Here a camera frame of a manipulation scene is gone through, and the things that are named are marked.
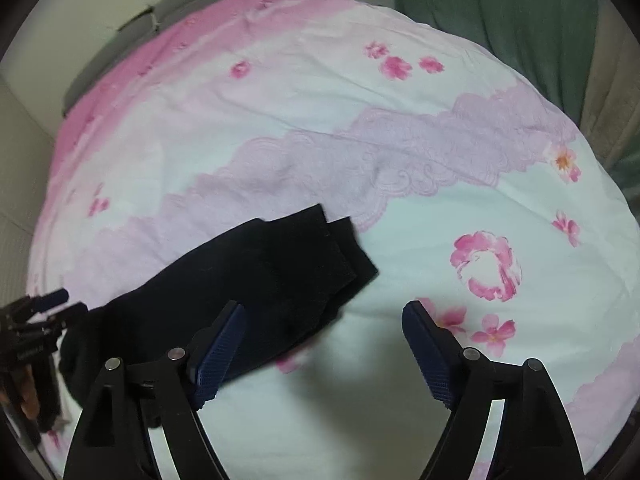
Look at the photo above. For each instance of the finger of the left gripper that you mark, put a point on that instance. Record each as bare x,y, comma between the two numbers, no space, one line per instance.
63,319
28,306

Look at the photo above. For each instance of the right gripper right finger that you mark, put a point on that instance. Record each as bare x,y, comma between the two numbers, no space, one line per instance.
535,439

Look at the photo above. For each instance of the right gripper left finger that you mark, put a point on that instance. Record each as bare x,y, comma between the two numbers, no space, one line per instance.
111,439

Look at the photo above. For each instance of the black pants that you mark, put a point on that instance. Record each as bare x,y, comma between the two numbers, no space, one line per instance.
291,275

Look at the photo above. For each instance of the stack of folded clothes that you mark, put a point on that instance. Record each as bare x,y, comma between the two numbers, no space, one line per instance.
35,391

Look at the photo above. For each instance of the white louvered wardrobe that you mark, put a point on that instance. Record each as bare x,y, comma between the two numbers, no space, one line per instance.
26,151

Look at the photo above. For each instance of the pink floral duvet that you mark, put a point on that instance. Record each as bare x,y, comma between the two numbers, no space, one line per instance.
467,188

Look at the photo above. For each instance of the beige curtain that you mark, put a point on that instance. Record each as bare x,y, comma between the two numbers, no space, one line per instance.
610,115

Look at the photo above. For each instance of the green curtain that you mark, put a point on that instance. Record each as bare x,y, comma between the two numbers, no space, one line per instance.
551,42

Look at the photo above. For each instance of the grey bed headboard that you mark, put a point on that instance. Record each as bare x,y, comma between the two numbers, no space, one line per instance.
137,31

